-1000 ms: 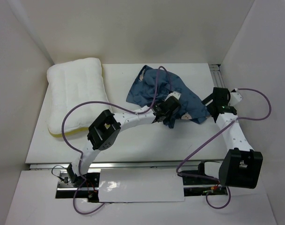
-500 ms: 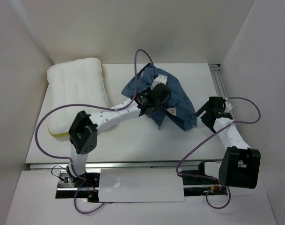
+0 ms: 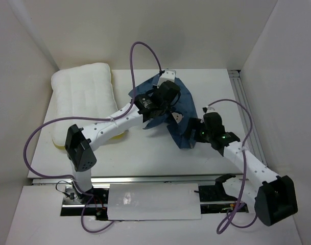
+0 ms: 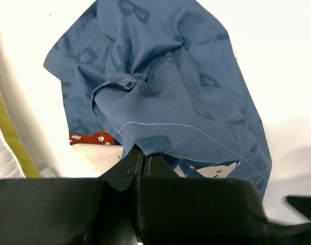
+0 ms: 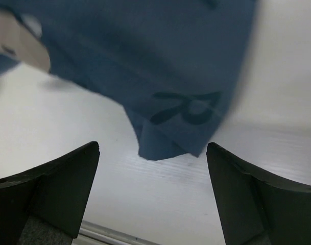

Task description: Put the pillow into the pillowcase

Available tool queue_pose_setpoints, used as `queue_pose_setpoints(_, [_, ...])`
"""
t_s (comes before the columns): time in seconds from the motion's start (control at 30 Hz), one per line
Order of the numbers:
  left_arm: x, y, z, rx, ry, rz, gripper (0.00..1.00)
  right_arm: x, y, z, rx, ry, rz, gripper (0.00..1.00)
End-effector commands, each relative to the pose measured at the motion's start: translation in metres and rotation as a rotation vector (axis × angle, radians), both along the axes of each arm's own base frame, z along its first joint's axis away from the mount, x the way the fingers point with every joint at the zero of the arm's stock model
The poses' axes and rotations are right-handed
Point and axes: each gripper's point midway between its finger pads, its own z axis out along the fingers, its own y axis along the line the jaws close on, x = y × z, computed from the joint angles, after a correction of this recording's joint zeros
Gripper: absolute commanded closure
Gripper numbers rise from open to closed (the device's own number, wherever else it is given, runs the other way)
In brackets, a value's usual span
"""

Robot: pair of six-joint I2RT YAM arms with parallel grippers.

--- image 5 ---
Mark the blue printed pillowcase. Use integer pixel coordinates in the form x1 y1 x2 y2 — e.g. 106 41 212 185
0 1 257 160

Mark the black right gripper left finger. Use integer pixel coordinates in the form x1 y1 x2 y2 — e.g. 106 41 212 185
0 141 100 244

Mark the aluminium front rail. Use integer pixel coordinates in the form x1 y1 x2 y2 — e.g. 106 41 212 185
77 221 156 245

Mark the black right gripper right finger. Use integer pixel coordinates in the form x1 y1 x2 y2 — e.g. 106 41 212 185
206 143 311 244

